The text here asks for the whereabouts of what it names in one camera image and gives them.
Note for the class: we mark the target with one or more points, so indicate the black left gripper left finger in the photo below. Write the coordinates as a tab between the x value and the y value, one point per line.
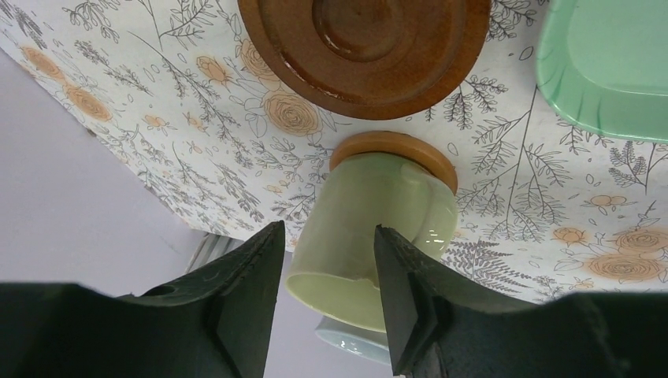
215	321

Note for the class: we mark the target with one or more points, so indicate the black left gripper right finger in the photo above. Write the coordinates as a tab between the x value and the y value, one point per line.
441	324

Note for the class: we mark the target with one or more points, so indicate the green floral tray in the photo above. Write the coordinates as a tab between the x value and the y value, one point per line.
602	66

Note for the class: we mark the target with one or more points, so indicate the pale green mug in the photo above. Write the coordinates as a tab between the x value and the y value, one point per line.
333	269

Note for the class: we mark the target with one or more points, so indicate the floral tablecloth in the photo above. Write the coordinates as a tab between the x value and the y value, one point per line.
178	92

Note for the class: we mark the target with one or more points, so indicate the light blue mug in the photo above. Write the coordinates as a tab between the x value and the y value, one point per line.
363	343

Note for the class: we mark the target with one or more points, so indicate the light brown wooden coaster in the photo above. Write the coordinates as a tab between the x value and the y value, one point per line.
398	144

